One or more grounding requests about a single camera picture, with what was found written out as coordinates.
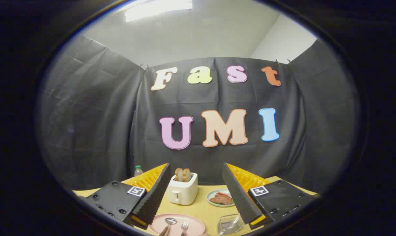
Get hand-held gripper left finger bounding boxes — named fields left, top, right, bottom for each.
left=86, top=163, right=172, bottom=230

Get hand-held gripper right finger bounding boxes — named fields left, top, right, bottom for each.
left=222, top=163, right=317, bottom=230

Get wooden-handled metal spoon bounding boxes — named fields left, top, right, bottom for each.
left=159, top=217, right=178, bottom=236

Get brown meat slices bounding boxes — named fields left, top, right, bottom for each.
left=209, top=192, right=234, bottom=206

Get pale green food plate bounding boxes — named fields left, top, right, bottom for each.
left=207, top=189, right=235, bottom=207

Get clear basket with metal rack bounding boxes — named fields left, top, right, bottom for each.
left=217, top=214, right=245, bottom=235

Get white toaster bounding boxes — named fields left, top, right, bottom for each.
left=168, top=173, right=198, bottom=206

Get pink plate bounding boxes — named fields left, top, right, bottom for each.
left=149, top=214, right=206, bottom=236

